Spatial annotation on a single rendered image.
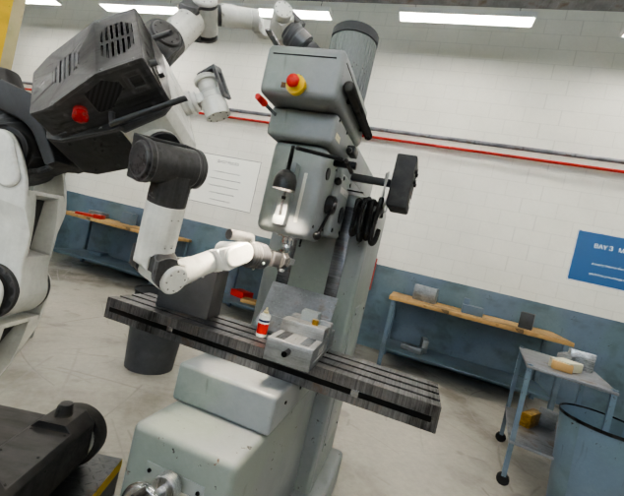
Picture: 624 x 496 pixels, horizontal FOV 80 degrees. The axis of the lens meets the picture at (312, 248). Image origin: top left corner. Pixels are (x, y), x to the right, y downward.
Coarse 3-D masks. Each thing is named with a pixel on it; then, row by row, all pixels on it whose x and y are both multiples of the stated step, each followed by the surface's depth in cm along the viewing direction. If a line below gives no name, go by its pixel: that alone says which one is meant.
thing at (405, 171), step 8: (400, 160) 145; (408, 160) 144; (416, 160) 143; (400, 168) 144; (408, 168) 143; (416, 168) 152; (392, 176) 146; (400, 176) 144; (408, 176) 143; (416, 176) 151; (392, 184) 145; (400, 184) 144; (408, 184) 143; (392, 192) 145; (400, 192) 144; (408, 192) 143; (392, 200) 145; (400, 200) 144; (408, 200) 149; (392, 208) 150; (400, 208) 145; (408, 208) 160
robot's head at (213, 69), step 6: (210, 66) 96; (216, 66) 96; (204, 72) 96; (210, 72) 96; (216, 72) 96; (216, 78) 96; (222, 78) 98; (222, 84) 98; (222, 90) 96; (222, 96) 96; (228, 96) 98
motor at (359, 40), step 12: (348, 24) 148; (360, 24) 147; (336, 36) 152; (348, 36) 148; (360, 36) 148; (372, 36) 150; (336, 48) 150; (348, 48) 148; (360, 48) 148; (372, 48) 151; (360, 60) 149; (372, 60) 154; (360, 72) 149; (360, 84) 150
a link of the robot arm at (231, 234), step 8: (232, 232) 114; (240, 232) 117; (248, 232) 121; (240, 240) 117; (248, 240) 119; (216, 248) 117; (256, 248) 119; (256, 256) 118; (248, 264) 119; (256, 264) 120
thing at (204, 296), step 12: (204, 276) 141; (216, 276) 141; (192, 288) 142; (204, 288) 141; (216, 288) 143; (156, 300) 144; (168, 300) 143; (180, 300) 143; (192, 300) 142; (204, 300) 141; (216, 300) 145; (180, 312) 143; (192, 312) 142; (204, 312) 141; (216, 312) 148
